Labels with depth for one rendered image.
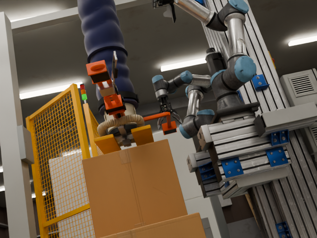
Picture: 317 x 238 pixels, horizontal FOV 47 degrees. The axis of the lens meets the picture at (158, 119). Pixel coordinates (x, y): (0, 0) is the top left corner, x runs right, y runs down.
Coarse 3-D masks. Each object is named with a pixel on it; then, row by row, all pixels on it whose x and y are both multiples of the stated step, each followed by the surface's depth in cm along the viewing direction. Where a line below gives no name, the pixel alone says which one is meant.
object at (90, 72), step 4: (104, 60) 142; (88, 64) 141; (92, 64) 141; (88, 68) 141; (100, 68) 140; (104, 68) 140; (88, 72) 140; (92, 72) 140; (96, 72) 140; (100, 72) 140; (104, 72) 141; (108, 72) 148; (92, 76) 142; (96, 76) 142; (100, 76) 143; (104, 76) 144; (108, 76) 145; (92, 80) 144; (96, 80) 145; (100, 80) 146; (104, 80) 147; (108, 80) 148
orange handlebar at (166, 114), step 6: (96, 66) 139; (102, 66) 140; (102, 84) 154; (108, 96) 170; (114, 96) 165; (108, 102) 171; (114, 114) 185; (156, 114) 205; (162, 114) 205; (168, 114) 206; (144, 120) 204; (168, 120) 214; (168, 126) 223
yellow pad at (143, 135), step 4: (136, 128) 181; (140, 128) 181; (144, 128) 181; (148, 128) 181; (132, 132) 181; (136, 132) 182; (140, 132) 184; (144, 132) 185; (148, 132) 187; (136, 136) 188; (140, 136) 190; (144, 136) 192; (148, 136) 193; (152, 136) 195; (136, 140) 194; (140, 140) 196; (144, 140) 198; (148, 140) 199; (152, 140) 201; (136, 144) 202; (140, 144) 203
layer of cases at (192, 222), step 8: (184, 216) 97; (192, 216) 96; (152, 224) 96; (160, 224) 96; (168, 224) 96; (176, 224) 96; (184, 224) 96; (192, 224) 96; (200, 224) 96; (120, 232) 96; (128, 232) 96; (136, 232) 96; (144, 232) 96; (152, 232) 95; (160, 232) 95; (168, 232) 95; (176, 232) 95; (184, 232) 95; (192, 232) 95; (200, 232) 95
